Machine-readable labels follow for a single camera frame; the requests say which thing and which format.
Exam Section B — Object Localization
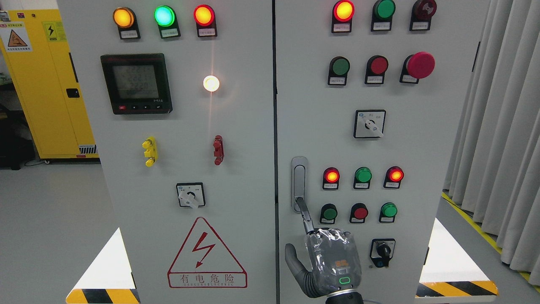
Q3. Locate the grey robotic right hand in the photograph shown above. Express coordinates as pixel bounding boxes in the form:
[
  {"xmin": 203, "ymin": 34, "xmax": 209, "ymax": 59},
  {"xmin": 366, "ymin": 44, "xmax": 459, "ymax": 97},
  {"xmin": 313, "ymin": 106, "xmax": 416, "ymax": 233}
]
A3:
[{"xmin": 285, "ymin": 198, "xmax": 362, "ymax": 298}]

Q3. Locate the silver door swing handle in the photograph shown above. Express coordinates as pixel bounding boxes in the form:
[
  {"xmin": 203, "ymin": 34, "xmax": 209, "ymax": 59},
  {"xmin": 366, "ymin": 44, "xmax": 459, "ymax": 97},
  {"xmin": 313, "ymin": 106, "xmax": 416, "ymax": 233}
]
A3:
[{"xmin": 291, "ymin": 156, "xmax": 308, "ymax": 212}]

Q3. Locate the right grey cabinet door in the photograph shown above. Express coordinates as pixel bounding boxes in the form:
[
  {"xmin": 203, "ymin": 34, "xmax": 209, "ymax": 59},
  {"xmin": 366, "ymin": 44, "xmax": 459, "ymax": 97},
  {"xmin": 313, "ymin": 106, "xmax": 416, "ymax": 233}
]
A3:
[{"xmin": 274, "ymin": 0, "xmax": 490, "ymax": 304}]

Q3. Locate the grey cabinet door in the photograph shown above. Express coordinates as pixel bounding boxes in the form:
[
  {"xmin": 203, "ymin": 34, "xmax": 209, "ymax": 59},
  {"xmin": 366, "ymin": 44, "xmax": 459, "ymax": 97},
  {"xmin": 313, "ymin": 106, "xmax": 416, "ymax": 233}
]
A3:
[
  {"xmin": 57, "ymin": 0, "xmax": 277, "ymax": 304},
  {"xmin": 274, "ymin": 0, "xmax": 490, "ymax": 304}
]

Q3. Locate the left grey cabinet door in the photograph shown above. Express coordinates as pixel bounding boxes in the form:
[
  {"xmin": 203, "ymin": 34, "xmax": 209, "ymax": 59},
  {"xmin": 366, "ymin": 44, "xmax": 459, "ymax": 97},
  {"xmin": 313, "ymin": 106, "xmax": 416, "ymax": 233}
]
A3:
[{"xmin": 57, "ymin": 0, "xmax": 277, "ymax": 304}]

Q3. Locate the red-orange indicator light left door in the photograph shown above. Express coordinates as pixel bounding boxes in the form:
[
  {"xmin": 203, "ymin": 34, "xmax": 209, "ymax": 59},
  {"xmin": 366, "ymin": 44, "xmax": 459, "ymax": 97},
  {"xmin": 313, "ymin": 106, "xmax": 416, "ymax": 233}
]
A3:
[{"xmin": 193, "ymin": 4, "xmax": 217, "ymax": 37}]

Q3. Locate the dark green push button lower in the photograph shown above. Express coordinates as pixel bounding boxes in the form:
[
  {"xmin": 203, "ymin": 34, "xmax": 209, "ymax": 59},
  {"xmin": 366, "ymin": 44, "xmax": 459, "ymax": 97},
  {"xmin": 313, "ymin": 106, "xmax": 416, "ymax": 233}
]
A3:
[{"xmin": 319, "ymin": 204, "xmax": 338, "ymax": 224}]

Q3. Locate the red push button lower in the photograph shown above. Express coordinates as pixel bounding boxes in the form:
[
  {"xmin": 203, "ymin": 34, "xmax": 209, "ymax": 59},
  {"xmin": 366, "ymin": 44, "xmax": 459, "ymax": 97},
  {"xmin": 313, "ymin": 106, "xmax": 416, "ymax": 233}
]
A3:
[{"xmin": 349, "ymin": 203, "xmax": 369, "ymax": 223}]

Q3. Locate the red push button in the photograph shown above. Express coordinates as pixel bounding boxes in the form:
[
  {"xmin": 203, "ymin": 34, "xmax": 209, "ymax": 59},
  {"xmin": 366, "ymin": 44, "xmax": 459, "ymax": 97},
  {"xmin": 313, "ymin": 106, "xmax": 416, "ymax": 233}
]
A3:
[
  {"xmin": 364, "ymin": 54, "xmax": 389, "ymax": 84},
  {"xmin": 349, "ymin": 203, "xmax": 369, "ymax": 223}
]

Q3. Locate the bright green push button lower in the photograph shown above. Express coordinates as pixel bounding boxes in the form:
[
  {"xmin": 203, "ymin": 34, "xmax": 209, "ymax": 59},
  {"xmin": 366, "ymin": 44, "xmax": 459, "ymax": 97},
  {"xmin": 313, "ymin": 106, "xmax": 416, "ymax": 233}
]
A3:
[{"xmin": 379, "ymin": 202, "xmax": 398, "ymax": 223}]

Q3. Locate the red lit indicator lower left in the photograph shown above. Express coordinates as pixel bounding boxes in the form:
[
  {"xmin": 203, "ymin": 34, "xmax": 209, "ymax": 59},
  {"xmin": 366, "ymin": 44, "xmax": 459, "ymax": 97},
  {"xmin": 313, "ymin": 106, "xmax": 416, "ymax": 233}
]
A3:
[{"xmin": 322, "ymin": 167, "xmax": 340, "ymax": 190}]

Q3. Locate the red lit indicator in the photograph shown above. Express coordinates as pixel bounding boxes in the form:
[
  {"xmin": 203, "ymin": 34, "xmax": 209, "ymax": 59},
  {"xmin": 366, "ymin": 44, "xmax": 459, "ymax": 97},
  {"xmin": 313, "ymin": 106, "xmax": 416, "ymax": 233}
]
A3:
[
  {"xmin": 331, "ymin": 0, "xmax": 355, "ymax": 33},
  {"xmin": 322, "ymin": 167, "xmax": 340, "ymax": 190},
  {"xmin": 383, "ymin": 166, "xmax": 405, "ymax": 189}
]

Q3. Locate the green indicator lower middle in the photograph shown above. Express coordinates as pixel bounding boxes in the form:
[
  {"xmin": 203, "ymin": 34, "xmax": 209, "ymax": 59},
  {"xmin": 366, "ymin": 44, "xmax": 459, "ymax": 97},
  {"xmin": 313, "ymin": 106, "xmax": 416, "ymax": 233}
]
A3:
[{"xmin": 353, "ymin": 167, "xmax": 373, "ymax": 189}]

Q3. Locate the red lit indicator lower right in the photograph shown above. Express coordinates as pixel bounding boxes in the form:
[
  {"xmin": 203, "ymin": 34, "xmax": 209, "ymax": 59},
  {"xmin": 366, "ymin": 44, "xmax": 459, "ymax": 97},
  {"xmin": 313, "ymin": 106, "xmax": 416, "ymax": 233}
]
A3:
[{"xmin": 383, "ymin": 166, "xmax": 405, "ymax": 189}]

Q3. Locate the right striped white robot part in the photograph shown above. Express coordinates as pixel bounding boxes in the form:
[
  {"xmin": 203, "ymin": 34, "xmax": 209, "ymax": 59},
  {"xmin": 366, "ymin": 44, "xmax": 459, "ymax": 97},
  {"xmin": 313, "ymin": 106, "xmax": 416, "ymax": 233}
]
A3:
[{"xmin": 414, "ymin": 220, "xmax": 498, "ymax": 304}]

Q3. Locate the striped white robot part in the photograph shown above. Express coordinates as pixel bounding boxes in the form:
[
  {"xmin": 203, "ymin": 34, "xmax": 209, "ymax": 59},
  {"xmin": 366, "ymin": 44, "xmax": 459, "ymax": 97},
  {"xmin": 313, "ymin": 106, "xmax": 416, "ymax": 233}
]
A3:
[
  {"xmin": 414, "ymin": 220, "xmax": 498, "ymax": 304},
  {"xmin": 65, "ymin": 229, "xmax": 140, "ymax": 304}
]

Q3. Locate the red electric warning triangle sticker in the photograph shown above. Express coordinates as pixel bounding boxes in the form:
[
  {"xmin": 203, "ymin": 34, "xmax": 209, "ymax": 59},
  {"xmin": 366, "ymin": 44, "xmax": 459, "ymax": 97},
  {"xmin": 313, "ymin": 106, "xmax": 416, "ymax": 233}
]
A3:
[{"xmin": 167, "ymin": 217, "xmax": 248, "ymax": 288}]

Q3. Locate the red terminal socket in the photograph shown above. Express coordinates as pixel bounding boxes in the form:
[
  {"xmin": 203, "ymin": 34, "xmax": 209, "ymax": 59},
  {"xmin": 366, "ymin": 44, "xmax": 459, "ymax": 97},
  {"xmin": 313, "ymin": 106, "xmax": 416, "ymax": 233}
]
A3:
[{"xmin": 213, "ymin": 135, "xmax": 224, "ymax": 166}]

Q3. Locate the grey curtain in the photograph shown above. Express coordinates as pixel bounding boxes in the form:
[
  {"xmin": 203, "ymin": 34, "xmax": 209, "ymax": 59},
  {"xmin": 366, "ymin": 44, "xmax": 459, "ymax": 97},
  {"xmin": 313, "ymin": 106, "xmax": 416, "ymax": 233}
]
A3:
[{"xmin": 444, "ymin": 0, "xmax": 540, "ymax": 285}]

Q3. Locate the green push button upper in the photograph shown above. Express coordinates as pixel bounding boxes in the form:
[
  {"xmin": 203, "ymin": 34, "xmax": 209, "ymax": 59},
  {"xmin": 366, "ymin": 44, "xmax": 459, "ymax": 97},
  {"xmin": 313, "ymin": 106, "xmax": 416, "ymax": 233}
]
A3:
[{"xmin": 327, "ymin": 56, "xmax": 350, "ymax": 85}]

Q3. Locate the red push button upper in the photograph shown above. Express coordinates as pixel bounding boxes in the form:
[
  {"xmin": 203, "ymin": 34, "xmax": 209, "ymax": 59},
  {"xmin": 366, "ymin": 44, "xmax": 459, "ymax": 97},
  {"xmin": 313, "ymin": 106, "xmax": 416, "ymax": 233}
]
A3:
[{"xmin": 364, "ymin": 54, "xmax": 389, "ymax": 84}]

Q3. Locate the red mushroom emergency stop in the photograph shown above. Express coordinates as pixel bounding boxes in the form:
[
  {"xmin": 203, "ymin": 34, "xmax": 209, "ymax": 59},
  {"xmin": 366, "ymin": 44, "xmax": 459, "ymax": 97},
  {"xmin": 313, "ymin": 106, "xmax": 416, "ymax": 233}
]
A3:
[{"xmin": 400, "ymin": 52, "xmax": 435, "ymax": 84}]

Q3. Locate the white lit indicator light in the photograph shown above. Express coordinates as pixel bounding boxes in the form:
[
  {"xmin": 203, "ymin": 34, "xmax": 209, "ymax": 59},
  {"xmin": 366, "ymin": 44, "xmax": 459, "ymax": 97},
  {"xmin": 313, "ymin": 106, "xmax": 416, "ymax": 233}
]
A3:
[{"xmin": 203, "ymin": 75, "xmax": 220, "ymax": 92}]

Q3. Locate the yellow terminal socket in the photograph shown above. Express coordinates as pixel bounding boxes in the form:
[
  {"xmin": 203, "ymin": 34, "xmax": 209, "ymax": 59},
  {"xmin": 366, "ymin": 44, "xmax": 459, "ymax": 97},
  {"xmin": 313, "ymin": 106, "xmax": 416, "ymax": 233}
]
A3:
[{"xmin": 141, "ymin": 136, "xmax": 159, "ymax": 167}]

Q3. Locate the left striped white robot part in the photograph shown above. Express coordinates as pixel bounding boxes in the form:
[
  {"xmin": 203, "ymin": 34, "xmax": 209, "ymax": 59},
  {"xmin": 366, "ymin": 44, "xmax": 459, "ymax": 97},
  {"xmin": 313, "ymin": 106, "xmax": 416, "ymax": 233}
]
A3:
[{"xmin": 65, "ymin": 229, "xmax": 140, "ymax": 304}]

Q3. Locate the red lit indicator top right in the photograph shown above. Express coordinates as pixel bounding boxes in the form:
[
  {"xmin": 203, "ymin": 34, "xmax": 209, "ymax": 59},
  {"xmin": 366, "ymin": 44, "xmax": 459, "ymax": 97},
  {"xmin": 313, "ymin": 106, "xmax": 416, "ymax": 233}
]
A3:
[{"xmin": 331, "ymin": 0, "xmax": 355, "ymax": 33}]

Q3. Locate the green indicator top right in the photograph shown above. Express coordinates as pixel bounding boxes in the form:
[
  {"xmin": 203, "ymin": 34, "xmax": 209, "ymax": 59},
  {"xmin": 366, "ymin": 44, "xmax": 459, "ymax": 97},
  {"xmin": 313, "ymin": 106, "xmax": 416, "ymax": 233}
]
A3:
[{"xmin": 371, "ymin": 0, "xmax": 396, "ymax": 32}]

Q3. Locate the dark red buzzer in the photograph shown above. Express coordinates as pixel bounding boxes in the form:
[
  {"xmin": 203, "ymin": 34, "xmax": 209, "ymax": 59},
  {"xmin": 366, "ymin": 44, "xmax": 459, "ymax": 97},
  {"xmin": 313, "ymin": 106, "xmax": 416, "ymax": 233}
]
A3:
[{"xmin": 409, "ymin": 0, "xmax": 437, "ymax": 31}]

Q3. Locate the black digital power meter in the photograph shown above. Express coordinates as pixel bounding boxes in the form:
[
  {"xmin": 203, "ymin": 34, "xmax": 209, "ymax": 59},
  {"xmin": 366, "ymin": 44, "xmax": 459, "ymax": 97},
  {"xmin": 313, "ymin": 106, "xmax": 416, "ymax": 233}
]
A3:
[{"xmin": 100, "ymin": 53, "xmax": 173, "ymax": 115}]

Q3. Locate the green lit indicator light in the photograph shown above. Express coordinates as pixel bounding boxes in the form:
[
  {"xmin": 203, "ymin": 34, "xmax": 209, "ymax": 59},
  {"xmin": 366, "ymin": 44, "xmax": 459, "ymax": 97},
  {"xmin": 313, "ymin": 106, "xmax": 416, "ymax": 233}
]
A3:
[{"xmin": 154, "ymin": 5, "xmax": 181, "ymax": 39}]

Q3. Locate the orange indicator light top left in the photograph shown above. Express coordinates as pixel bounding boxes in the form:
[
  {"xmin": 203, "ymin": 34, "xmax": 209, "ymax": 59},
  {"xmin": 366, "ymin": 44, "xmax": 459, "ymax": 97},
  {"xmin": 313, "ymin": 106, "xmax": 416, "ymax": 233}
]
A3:
[{"xmin": 113, "ymin": 6, "xmax": 140, "ymax": 40}]

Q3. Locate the yellow safety storage cabinet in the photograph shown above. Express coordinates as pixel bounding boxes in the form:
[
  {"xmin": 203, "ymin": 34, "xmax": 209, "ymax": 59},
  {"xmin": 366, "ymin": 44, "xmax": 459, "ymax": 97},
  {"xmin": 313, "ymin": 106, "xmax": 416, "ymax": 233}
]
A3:
[{"xmin": 1, "ymin": 9, "xmax": 99, "ymax": 160}]

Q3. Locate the black key selector switch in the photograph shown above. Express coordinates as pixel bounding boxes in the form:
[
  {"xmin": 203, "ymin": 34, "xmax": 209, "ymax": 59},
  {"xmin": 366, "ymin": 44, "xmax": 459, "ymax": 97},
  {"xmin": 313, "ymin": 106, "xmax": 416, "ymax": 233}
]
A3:
[{"xmin": 370, "ymin": 238, "xmax": 396, "ymax": 268}]

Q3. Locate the upper right rotary switch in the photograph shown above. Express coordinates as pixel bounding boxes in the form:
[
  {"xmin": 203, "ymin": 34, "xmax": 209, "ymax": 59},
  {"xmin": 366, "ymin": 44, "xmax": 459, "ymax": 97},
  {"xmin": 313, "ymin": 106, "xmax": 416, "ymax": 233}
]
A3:
[{"xmin": 353, "ymin": 109, "xmax": 386, "ymax": 138}]

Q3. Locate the left door rotary switch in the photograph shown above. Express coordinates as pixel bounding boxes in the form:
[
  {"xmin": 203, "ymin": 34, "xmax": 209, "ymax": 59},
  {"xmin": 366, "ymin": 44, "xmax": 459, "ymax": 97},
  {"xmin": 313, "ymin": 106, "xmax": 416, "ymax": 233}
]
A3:
[{"xmin": 176, "ymin": 182, "xmax": 206, "ymax": 209}]

